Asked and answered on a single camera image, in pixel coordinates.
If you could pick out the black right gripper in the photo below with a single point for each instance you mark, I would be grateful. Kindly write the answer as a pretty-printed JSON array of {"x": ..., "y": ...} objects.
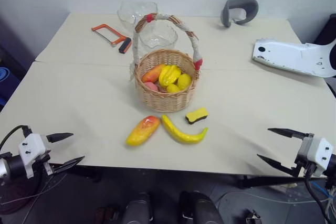
[{"x": 303, "y": 154}]

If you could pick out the white plastic robot shell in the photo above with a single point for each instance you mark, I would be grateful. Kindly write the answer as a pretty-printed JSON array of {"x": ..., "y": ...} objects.
[{"x": 286, "y": 57}]

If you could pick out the pink toy peach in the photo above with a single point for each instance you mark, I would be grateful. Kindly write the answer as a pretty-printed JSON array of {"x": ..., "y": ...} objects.
[{"x": 151, "y": 86}]

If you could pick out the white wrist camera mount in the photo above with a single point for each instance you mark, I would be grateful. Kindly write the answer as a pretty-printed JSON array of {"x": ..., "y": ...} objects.
[
  {"x": 321, "y": 153},
  {"x": 30, "y": 148}
]

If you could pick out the large yellow toy lemon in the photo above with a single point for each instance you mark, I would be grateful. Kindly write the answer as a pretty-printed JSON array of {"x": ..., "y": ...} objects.
[{"x": 184, "y": 81}]

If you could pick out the large clear glass bowl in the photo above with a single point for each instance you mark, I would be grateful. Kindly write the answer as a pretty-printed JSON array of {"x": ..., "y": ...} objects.
[{"x": 131, "y": 11}]

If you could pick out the glossy orange yellow toy mango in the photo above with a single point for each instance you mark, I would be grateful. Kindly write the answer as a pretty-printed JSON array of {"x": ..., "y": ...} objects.
[{"x": 143, "y": 130}]

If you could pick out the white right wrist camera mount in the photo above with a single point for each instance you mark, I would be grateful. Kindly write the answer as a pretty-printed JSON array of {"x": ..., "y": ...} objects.
[{"x": 321, "y": 153}]

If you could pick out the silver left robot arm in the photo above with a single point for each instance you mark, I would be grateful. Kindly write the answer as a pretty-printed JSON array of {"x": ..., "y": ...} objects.
[{"x": 11, "y": 167}]

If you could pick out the dark rounded shape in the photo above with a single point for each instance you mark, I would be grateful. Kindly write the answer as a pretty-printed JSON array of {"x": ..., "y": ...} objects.
[
  {"x": 137, "y": 209},
  {"x": 200, "y": 209}
]

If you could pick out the black object behind table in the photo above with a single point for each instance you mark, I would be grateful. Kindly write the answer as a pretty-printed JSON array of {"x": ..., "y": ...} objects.
[{"x": 326, "y": 30}]

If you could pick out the small clear glass bowl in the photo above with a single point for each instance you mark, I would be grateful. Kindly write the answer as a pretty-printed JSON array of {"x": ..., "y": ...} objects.
[{"x": 157, "y": 40}]

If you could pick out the yellow toy starfruit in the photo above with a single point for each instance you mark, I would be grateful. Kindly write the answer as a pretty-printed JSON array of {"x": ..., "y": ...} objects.
[{"x": 169, "y": 75}]

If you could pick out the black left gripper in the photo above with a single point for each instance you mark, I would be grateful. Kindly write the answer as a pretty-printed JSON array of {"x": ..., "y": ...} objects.
[{"x": 47, "y": 165}]

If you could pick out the small yellow toy lemon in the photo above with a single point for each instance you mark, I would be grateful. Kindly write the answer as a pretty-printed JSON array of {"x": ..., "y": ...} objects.
[{"x": 173, "y": 88}]

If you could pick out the black table frame bar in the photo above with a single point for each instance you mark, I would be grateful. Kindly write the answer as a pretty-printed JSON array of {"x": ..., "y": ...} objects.
[{"x": 270, "y": 180}]

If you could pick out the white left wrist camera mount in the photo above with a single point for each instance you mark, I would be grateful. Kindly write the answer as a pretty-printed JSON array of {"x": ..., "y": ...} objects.
[{"x": 30, "y": 148}]

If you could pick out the blue foam roll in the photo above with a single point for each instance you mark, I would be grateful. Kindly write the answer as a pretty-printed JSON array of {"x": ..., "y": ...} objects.
[{"x": 6, "y": 87}]

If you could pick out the yellow toy banana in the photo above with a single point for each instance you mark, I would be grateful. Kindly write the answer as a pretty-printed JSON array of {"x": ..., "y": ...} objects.
[{"x": 181, "y": 136}]

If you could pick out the yellow and black sponge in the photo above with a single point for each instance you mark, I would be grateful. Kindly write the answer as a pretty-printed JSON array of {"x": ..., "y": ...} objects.
[{"x": 197, "y": 115}]

